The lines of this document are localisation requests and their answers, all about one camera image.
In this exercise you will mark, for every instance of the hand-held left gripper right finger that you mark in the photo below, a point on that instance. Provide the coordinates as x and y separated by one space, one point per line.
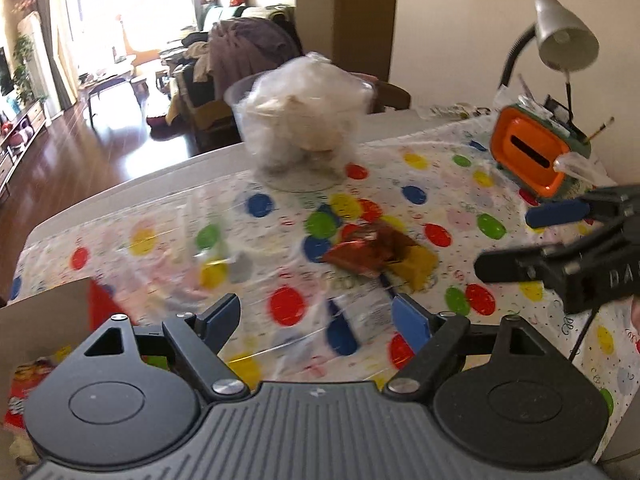
410 322

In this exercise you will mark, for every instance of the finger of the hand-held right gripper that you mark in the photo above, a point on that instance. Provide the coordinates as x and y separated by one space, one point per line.
510 262
555 214

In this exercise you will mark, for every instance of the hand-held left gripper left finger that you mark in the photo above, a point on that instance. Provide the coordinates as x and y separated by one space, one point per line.
220 320

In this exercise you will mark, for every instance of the reddish brown snack packet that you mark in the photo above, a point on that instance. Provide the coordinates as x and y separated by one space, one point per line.
370 246

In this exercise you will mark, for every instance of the cardboard box with red flap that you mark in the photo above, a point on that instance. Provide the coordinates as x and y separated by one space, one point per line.
45 320

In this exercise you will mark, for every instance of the red chip bag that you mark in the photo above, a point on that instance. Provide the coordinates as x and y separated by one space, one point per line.
27 395

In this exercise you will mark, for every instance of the clear plastic wrapper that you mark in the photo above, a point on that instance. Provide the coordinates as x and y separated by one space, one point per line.
582 167

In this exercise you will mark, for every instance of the orange tissue box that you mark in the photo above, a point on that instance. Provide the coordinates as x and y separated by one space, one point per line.
525 150

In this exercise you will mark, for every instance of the clear plastic bag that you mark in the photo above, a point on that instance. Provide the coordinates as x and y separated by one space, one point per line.
165 255

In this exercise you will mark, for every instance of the paintbrush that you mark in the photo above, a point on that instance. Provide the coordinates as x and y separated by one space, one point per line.
600 130

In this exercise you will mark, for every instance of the polka dot tablecloth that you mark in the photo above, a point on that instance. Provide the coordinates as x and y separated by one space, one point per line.
165 195

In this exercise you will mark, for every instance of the grey desk lamp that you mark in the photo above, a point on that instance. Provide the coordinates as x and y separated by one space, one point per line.
565 35

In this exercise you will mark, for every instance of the clear plastic tub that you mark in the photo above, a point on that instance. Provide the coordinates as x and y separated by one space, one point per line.
250 135

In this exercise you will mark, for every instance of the wooden chair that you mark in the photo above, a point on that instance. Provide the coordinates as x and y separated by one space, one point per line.
395 95

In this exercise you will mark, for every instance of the sofa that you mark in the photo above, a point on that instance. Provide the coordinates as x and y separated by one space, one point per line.
205 115

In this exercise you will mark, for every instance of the white plastic bag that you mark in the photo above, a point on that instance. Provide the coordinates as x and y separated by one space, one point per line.
305 105

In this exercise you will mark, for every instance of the pale yellow snack packet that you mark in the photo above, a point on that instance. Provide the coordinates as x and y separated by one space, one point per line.
22 450

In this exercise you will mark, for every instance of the small stool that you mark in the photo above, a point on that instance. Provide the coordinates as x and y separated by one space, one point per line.
141 85

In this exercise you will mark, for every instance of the wooden coffee table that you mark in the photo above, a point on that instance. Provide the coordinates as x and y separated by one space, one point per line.
107 82

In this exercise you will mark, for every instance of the wooden television cabinet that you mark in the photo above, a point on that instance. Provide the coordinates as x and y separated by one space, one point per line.
20 140

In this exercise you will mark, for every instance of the pile of clothes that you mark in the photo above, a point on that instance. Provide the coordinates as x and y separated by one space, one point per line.
245 45

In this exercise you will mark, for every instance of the green potted plant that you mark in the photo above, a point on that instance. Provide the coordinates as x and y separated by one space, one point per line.
25 67

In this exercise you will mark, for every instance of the television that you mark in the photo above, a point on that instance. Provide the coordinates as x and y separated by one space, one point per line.
5 72

